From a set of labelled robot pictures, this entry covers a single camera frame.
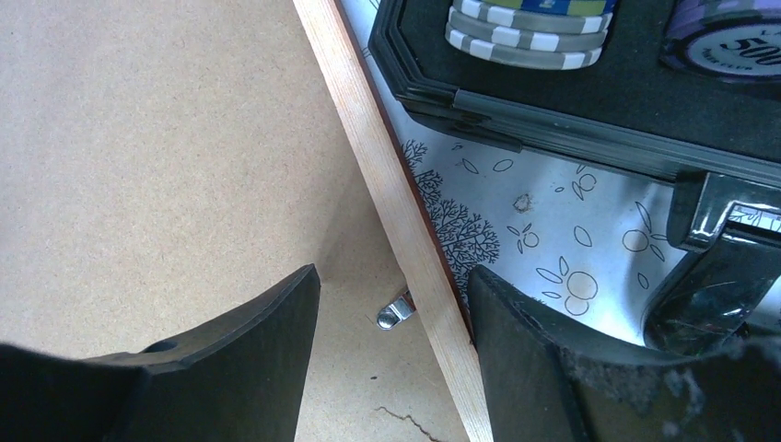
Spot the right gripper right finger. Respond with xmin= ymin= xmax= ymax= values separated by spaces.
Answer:
xmin=468 ymin=265 xmax=780 ymax=441

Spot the black poker chip case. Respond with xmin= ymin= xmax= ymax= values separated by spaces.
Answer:
xmin=368 ymin=1 xmax=780 ymax=355

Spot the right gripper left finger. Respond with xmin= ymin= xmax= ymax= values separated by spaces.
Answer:
xmin=1 ymin=264 xmax=321 ymax=441

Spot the purple poker chip stack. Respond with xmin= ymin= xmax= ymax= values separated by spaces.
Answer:
xmin=659 ymin=0 xmax=780 ymax=83

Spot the grey white poker chip stack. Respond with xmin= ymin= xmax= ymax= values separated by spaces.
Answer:
xmin=445 ymin=1 xmax=617 ymax=71

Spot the brown cardboard backing board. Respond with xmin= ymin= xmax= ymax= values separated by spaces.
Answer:
xmin=1 ymin=1 xmax=467 ymax=441

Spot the orange wooden picture frame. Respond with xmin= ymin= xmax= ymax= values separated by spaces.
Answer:
xmin=294 ymin=1 xmax=494 ymax=441

